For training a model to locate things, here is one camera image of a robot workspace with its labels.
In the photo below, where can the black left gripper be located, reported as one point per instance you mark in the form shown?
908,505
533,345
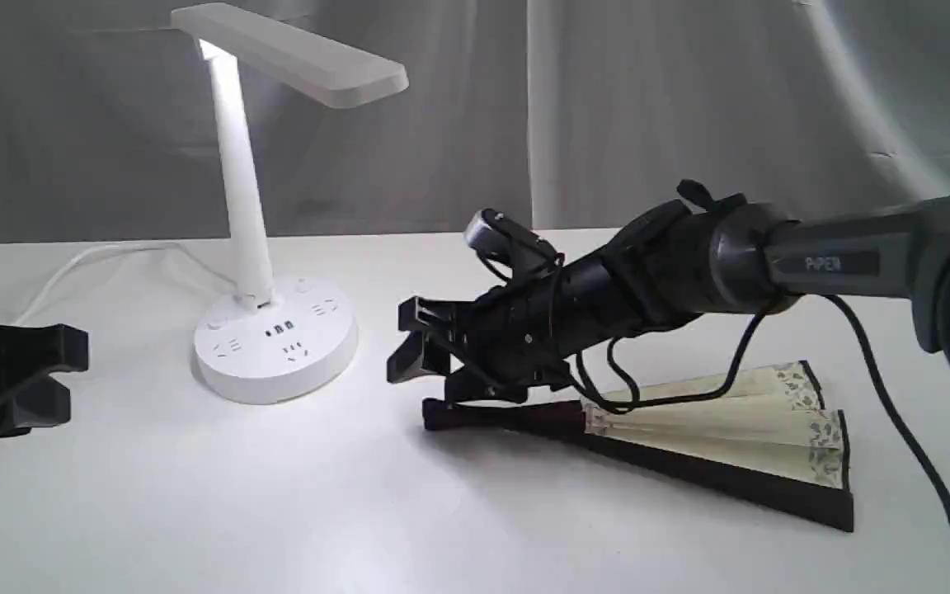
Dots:
26,352

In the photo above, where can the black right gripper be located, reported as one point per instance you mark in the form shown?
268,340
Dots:
522,334

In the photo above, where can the paper folding fan dark ribs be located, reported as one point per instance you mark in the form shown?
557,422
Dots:
771,441

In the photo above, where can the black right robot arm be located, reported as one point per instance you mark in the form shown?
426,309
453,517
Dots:
678,261

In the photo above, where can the white desk lamp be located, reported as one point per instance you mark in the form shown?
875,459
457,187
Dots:
273,338

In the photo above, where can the grey backdrop curtain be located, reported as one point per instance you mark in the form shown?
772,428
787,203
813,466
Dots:
560,113

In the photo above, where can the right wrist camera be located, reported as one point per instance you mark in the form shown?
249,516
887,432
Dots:
507,247

